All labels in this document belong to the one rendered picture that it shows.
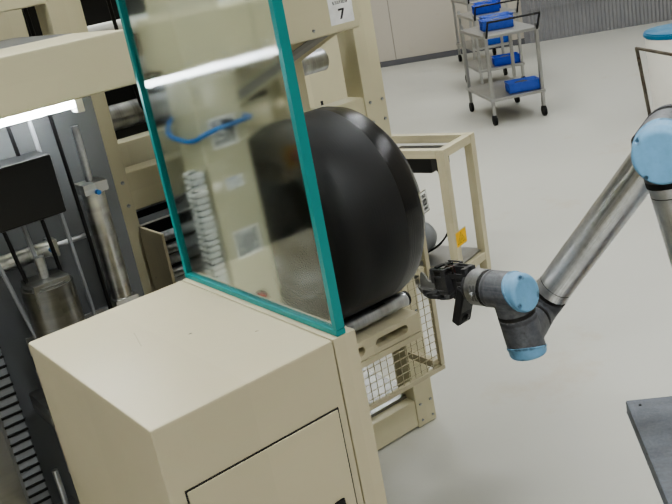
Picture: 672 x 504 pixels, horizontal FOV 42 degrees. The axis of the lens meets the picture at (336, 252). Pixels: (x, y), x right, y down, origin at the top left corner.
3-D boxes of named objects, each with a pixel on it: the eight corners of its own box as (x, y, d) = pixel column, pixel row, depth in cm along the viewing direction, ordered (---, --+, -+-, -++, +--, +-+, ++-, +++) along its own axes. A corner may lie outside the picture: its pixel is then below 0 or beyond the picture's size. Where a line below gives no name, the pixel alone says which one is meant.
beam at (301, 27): (189, 72, 237) (176, 15, 232) (148, 72, 257) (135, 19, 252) (363, 27, 270) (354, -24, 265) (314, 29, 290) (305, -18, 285)
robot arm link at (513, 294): (520, 322, 201) (509, 283, 198) (481, 316, 211) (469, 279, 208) (546, 303, 206) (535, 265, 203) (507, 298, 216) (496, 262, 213)
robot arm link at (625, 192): (672, 79, 189) (516, 297, 229) (663, 95, 179) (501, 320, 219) (720, 108, 187) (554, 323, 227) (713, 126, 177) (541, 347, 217)
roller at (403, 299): (315, 355, 238) (317, 343, 235) (305, 345, 240) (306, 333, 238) (411, 307, 256) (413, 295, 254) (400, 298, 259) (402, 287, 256)
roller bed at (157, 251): (184, 327, 265) (160, 234, 255) (162, 316, 276) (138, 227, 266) (239, 303, 275) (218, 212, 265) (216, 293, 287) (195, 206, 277)
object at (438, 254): (463, 293, 478) (443, 150, 452) (371, 283, 514) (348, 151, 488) (492, 268, 504) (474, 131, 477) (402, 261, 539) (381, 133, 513)
